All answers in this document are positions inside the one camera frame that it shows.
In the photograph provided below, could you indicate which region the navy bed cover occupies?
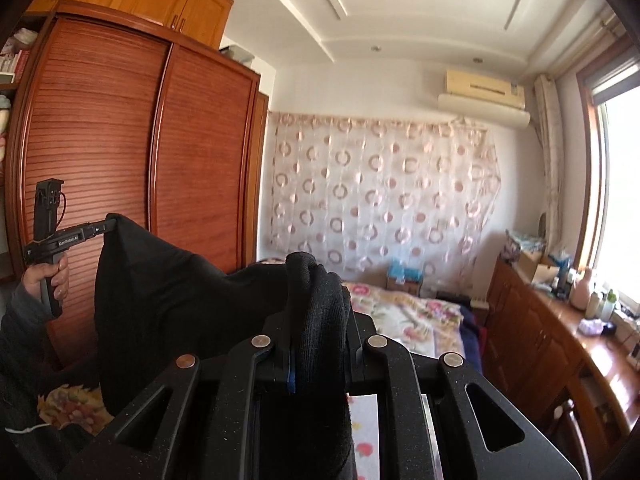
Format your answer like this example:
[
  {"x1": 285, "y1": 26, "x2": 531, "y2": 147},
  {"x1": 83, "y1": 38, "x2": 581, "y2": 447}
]
[{"x1": 457, "y1": 305, "x2": 488, "y2": 376}]

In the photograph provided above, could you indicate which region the beige wall air conditioner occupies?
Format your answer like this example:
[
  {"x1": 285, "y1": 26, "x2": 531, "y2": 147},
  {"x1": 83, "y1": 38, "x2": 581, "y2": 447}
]
[{"x1": 437, "y1": 69, "x2": 531, "y2": 128}]

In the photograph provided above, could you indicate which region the dark wooden chair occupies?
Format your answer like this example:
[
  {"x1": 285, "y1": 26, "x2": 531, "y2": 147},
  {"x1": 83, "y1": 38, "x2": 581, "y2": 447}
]
[{"x1": 545, "y1": 395, "x2": 601, "y2": 480}]

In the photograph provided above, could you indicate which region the low wooden cabinet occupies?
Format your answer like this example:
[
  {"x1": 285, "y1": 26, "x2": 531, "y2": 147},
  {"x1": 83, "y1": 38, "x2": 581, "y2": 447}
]
[{"x1": 482, "y1": 257, "x2": 640, "y2": 461}]

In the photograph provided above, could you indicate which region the white strawberry print sheet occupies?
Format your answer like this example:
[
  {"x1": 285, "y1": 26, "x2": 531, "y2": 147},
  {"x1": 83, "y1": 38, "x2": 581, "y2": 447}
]
[{"x1": 350, "y1": 394, "x2": 383, "y2": 480}]

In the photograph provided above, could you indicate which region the pink thermos jug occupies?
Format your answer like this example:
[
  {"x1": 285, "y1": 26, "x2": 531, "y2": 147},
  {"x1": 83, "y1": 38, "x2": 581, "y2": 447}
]
[{"x1": 571, "y1": 267, "x2": 596, "y2": 311}]

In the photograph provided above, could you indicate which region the white box on wardrobe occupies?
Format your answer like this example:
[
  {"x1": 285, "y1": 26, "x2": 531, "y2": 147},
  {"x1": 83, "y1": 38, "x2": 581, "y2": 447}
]
[{"x1": 220, "y1": 46, "x2": 253, "y2": 66}]

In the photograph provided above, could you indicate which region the wooden framed window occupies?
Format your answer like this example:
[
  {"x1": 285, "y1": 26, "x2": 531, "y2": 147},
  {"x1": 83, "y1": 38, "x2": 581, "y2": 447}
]
[{"x1": 575, "y1": 35, "x2": 640, "y2": 311}]

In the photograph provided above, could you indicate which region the brown cardboard box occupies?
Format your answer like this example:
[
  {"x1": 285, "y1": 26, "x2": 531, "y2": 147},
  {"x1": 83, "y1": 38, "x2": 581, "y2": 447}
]
[{"x1": 385, "y1": 272, "x2": 423, "y2": 297}]

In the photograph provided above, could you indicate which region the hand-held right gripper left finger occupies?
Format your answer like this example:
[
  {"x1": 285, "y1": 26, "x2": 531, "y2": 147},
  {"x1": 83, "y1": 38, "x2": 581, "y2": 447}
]
[{"x1": 57, "y1": 317, "x2": 301, "y2": 480}]

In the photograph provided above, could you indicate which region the sheer circle-pattern curtain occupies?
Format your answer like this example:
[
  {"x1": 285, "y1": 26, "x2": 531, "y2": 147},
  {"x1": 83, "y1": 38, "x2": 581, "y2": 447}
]
[{"x1": 265, "y1": 110, "x2": 503, "y2": 286}]

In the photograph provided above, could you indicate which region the person's left forearm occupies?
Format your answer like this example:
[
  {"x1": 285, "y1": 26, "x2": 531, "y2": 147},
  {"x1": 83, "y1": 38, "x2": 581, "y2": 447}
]
[{"x1": 0, "y1": 280, "x2": 58, "y2": 361}]

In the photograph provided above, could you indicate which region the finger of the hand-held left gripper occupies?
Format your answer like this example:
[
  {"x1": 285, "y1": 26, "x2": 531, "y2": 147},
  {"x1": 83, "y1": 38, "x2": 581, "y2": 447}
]
[{"x1": 82, "y1": 213, "x2": 126, "y2": 237}]

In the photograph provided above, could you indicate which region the person's left hand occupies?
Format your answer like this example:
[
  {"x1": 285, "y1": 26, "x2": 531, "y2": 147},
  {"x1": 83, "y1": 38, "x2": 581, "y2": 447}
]
[{"x1": 22, "y1": 252, "x2": 71, "y2": 312}]

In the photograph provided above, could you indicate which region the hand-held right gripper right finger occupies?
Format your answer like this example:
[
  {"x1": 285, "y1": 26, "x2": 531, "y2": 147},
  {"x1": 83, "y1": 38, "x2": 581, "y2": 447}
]
[{"x1": 345, "y1": 312, "x2": 583, "y2": 480}]

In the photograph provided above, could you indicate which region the patterned window drape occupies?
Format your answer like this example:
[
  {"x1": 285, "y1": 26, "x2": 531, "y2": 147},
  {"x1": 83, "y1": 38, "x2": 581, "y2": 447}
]
[{"x1": 534, "y1": 74, "x2": 568, "y2": 241}]

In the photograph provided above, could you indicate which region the black printed t-shirt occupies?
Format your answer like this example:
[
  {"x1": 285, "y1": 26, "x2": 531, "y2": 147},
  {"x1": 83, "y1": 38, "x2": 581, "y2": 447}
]
[{"x1": 94, "y1": 213, "x2": 358, "y2": 480}]

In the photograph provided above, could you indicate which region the open cardboard box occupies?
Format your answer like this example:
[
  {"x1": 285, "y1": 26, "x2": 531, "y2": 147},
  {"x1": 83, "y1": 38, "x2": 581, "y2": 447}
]
[{"x1": 517, "y1": 247, "x2": 561, "y2": 286}]

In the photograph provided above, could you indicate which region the stack of folded cloths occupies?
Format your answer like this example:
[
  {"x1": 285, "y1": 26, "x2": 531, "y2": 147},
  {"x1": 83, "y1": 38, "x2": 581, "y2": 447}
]
[{"x1": 505, "y1": 229, "x2": 546, "y2": 263}]

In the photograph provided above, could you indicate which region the wooden louvred wardrobe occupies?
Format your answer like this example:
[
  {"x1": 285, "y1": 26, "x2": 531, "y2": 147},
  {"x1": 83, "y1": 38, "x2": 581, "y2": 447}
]
[{"x1": 5, "y1": 0, "x2": 271, "y2": 361}]

